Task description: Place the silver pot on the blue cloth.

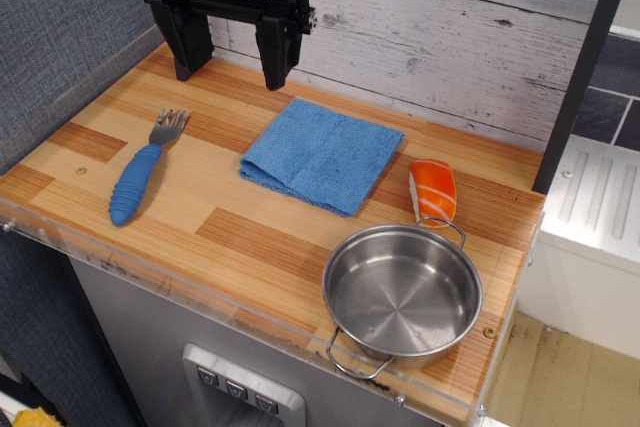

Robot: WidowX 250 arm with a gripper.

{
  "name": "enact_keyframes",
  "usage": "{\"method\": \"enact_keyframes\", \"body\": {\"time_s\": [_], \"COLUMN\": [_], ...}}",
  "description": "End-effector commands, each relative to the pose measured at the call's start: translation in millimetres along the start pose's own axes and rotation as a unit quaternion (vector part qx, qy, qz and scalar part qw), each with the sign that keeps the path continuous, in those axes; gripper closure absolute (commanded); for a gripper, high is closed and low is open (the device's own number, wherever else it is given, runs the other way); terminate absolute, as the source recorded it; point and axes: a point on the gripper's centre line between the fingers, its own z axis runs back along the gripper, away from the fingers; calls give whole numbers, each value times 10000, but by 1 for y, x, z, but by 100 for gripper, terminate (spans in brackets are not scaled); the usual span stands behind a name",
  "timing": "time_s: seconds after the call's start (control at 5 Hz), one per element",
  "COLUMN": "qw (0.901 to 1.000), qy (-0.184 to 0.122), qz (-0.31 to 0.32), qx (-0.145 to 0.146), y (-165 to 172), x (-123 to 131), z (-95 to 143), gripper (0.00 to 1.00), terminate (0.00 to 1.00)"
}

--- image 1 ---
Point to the black right vertical post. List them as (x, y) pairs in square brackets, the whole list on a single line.
[(594, 42)]

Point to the yellow object at floor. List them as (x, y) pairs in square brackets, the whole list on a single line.
[(35, 418)]

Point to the blue folded cloth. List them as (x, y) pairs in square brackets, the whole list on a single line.
[(324, 158)]

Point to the clear acrylic edge guard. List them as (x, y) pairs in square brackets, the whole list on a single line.
[(274, 327)]

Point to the silver dispenser button panel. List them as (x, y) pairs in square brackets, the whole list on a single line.
[(228, 394)]

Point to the silver steel pot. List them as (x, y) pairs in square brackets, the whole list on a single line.
[(403, 294)]

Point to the blue handled metal fork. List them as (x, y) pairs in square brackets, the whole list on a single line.
[(131, 186)]

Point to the white ribbed drainboard unit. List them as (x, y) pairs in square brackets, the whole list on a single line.
[(582, 275)]

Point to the orange salmon sushi toy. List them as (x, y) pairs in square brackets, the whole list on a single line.
[(433, 191)]

